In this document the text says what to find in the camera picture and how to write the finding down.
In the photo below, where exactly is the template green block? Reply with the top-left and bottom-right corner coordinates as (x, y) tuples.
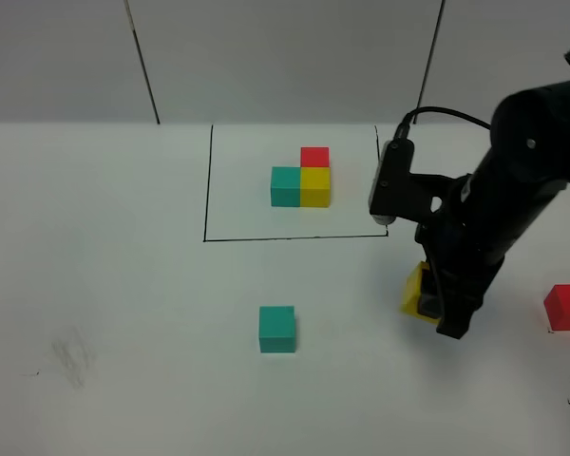
(270, 166), (301, 207)

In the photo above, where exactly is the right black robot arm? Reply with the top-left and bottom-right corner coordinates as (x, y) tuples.
(416, 50), (570, 339)

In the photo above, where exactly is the template red block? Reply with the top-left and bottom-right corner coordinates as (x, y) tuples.
(300, 146), (330, 168)

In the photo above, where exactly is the template yellow block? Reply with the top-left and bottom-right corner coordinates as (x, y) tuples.
(300, 167), (331, 208)

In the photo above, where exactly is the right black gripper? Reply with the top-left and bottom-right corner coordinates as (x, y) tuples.
(416, 156), (568, 339)

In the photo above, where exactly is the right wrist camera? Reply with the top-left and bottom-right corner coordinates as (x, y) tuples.
(369, 139), (458, 226)

